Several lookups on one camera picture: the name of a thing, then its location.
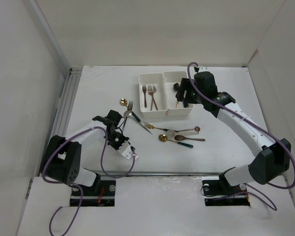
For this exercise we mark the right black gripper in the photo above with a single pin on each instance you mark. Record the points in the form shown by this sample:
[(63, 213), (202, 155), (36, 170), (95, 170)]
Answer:
[(186, 85)]

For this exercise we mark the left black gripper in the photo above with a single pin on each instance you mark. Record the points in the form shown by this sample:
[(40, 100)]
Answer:
[(124, 139)]

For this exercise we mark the black spoon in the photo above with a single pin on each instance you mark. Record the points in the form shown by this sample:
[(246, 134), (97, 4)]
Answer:
[(176, 87)]

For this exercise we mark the copper long fork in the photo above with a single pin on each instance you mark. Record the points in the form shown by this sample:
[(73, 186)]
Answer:
[(152, 91)]

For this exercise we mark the gold spoon green handle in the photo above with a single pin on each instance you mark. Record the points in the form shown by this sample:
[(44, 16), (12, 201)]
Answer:
[(164, 138)]

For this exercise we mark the white measuring scoop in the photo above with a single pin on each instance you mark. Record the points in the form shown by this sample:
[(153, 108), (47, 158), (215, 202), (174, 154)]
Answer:
[(171, 133)]

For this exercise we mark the copper small fork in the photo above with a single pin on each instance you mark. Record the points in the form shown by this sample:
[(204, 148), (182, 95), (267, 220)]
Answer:
[(144, 89)]

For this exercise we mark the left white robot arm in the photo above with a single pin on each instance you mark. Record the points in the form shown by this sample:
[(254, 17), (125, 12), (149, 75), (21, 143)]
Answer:
[(62, 159)]

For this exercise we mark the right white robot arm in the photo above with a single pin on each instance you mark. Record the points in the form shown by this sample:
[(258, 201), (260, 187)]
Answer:
[(271, 155)]

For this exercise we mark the silver spoon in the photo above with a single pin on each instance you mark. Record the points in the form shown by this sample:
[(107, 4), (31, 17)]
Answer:
[(129, 114)]

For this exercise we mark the gold spoon near bins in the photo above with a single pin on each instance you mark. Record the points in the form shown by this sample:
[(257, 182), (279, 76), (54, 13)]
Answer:
[(123, 102)]

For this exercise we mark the small copper spoon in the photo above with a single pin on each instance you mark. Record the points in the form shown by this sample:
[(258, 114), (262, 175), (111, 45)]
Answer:
[(196, 128)]

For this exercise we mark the left white plastic bin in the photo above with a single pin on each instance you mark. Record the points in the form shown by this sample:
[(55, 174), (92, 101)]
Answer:
[(157, 80)]

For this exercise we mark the brown copper spoon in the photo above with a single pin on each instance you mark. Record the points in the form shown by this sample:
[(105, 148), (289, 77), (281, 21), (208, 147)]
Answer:
[(181, 138)]

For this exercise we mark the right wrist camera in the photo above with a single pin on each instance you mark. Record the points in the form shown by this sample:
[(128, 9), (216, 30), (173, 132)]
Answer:
[(202, 68)]

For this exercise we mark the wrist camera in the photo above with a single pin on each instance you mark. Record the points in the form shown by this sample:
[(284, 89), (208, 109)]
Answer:
[(202, 68), (127, 151)]

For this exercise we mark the silver fork black handle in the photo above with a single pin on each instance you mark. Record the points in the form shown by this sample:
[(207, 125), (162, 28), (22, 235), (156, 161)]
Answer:
[(129, 106)]

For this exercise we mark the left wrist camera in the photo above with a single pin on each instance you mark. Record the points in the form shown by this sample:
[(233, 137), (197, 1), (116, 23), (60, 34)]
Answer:
[(127, 151)]

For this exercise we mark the gold fork black handle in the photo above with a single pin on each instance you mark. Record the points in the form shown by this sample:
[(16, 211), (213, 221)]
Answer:
[(150, 126)]

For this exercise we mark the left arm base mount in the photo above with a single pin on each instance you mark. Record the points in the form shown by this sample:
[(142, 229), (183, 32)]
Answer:
[(98, 191)]

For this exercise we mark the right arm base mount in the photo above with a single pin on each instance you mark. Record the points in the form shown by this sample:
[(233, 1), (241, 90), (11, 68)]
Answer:
[(218, 192)]

